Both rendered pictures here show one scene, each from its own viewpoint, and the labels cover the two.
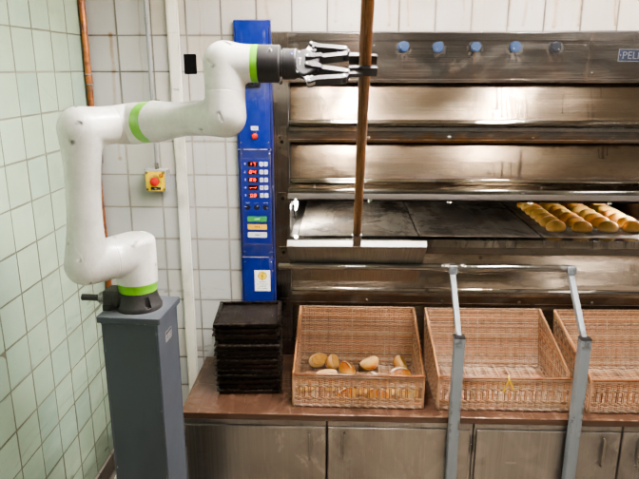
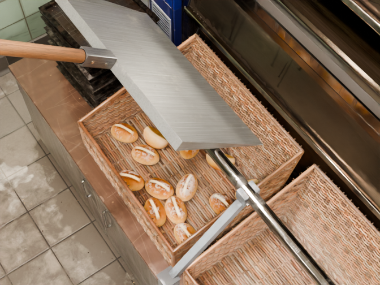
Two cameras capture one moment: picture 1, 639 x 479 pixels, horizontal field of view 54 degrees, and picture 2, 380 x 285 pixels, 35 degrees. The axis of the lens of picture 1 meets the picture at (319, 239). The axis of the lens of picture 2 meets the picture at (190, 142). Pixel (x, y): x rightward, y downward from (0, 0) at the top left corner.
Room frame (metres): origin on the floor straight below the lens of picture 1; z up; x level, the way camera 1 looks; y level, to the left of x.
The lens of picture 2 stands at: (1.99, -0.92, 2.36)
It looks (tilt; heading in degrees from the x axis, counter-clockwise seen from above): 59 degrees down; 51
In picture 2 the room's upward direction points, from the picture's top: 1 degrees clockwise
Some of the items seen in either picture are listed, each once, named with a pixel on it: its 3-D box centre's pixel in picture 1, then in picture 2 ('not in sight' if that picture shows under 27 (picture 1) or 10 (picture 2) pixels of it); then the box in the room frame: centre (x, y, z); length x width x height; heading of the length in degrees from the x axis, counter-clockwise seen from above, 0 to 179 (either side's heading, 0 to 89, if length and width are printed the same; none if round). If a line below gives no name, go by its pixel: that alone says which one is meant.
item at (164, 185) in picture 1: (157, 180); not in sight; (2.83, 0.74, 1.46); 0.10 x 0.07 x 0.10; 88
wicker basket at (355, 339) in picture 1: (357, 353); (185, 147); (2.57, -0.17, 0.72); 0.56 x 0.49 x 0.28; 88
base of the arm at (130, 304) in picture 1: (122, 296); not in sight; (1.93, 0.64, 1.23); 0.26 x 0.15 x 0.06; 84
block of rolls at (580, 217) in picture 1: (575, 213); not in sight; (3.24, -1.36, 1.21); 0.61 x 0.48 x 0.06; 178
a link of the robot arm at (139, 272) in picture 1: (132, 261); not in sight; (1.91, 0.60, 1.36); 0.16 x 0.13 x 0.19; 138
